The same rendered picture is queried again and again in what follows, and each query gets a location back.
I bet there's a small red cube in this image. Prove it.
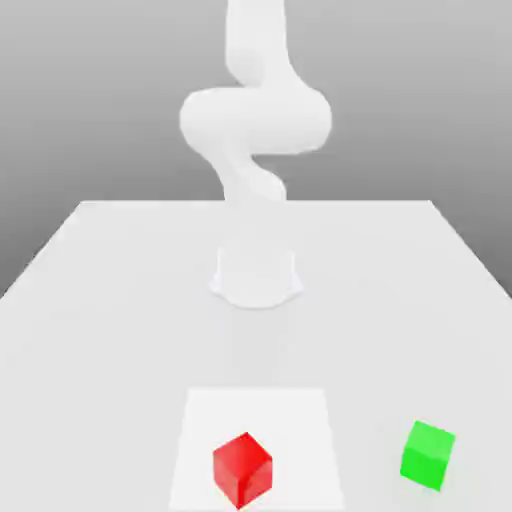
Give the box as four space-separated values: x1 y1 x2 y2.
212 431 274 511

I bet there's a small green cube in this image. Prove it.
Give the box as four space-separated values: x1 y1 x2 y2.
399 419 457 493

